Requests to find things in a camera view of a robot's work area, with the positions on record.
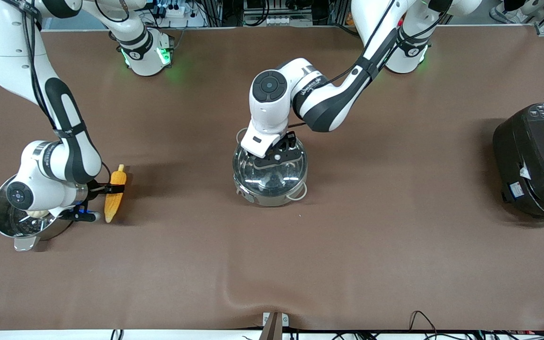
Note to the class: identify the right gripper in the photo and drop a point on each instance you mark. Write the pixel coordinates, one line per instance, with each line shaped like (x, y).
(94, 188)

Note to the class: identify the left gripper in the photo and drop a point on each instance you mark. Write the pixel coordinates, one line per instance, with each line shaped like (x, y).
(290, 140)

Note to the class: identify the yellow corn cob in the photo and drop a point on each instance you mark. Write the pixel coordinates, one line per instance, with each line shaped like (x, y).
(114, 208)

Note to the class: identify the glass pot lid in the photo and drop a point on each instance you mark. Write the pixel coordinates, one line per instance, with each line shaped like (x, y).
(253, 179)

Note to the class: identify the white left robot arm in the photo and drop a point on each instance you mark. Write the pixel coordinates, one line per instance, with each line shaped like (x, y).
(328, 99)

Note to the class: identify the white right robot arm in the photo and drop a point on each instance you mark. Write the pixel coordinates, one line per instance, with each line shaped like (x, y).
(12, 47)

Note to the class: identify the stainless steel cooking pot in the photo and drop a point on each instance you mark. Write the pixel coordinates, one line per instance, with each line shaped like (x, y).
(272, 201)

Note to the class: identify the stainless steel steamer pot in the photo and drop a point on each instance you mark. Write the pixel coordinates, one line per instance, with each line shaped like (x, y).
(40, 229)

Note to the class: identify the white steamed bun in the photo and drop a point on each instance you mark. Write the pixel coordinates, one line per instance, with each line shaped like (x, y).
(38, 215)

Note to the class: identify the long white power strip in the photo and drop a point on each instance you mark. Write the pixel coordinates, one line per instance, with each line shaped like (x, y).
(281, 21)

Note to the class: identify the brown table mat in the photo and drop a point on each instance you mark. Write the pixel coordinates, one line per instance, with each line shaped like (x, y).
(347, 259)

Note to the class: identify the bag of orange bread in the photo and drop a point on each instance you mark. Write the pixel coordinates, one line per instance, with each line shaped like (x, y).
(350, 20)

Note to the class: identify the white power strip with plugs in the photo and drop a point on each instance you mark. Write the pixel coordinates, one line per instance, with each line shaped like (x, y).
(173, 13)

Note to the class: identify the black rice cooker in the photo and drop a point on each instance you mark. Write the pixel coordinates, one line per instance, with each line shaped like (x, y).
(536, 165)

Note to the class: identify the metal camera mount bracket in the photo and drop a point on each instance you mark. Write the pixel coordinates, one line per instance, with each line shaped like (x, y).
(274, 326)

